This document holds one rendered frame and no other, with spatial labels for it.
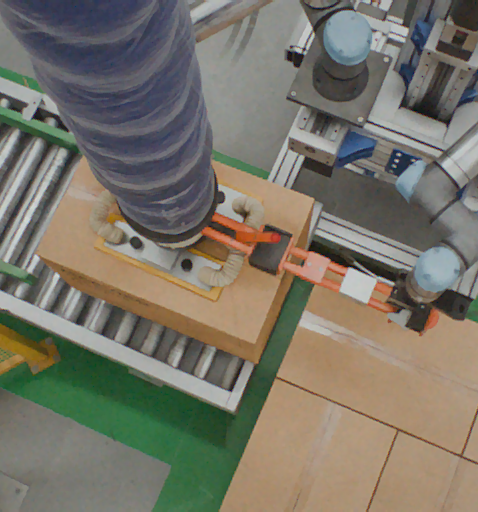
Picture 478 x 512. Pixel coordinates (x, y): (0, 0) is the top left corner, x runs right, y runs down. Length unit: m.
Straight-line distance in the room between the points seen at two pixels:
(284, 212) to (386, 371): 0.71
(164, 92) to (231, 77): 2.22
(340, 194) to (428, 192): 1.40
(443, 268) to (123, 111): 0.67
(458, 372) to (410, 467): 0.32
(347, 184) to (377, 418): 0.93
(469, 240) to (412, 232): 1.40
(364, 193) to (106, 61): 2.04
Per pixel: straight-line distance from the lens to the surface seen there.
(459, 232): 1.52
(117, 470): 3.00
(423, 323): 1.78
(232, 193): 1.96
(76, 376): 3.05
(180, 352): 2.44
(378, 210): 2.91
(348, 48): 1.95
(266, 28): 3.44
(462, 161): 1.54
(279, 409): 2.41
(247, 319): 1.91
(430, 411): 2.46
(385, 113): 2.24
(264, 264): 1.78
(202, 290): 1.91
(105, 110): 1.10
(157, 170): 1.32
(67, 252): 2.01
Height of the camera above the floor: 2.95
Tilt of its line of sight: 75 degrees down
